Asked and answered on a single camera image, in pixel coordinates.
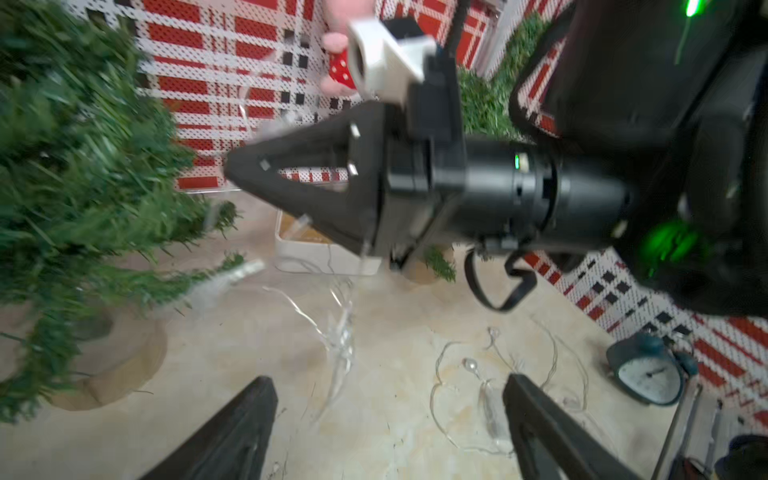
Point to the right small green christmas tree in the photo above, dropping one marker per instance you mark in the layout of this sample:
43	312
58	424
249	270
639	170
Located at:
484	102

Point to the left small green christmas tree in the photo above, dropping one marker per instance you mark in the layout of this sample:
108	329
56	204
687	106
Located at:
89	166

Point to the white tissue box wooden lid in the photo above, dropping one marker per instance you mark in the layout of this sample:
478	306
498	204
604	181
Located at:
301	249

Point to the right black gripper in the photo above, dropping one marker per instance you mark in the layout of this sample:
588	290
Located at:
407	170

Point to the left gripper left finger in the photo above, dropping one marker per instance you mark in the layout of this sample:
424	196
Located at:
232	444

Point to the pink pig plush toy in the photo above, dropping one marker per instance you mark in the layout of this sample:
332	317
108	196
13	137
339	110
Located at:
338	15

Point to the teal alarm clock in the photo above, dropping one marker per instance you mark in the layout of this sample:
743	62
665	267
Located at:
645	368

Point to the right clear string light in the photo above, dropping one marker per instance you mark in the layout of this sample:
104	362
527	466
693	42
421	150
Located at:
465	401

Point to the small green christmas tree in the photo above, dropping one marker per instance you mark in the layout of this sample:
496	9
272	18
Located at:
484	102
89	166

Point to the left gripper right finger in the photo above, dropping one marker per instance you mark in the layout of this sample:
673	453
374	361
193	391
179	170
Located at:
549	443

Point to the clear star string light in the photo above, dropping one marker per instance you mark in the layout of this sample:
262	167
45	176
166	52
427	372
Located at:
336	337

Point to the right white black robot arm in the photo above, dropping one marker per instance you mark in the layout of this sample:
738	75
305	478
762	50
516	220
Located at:
659	151

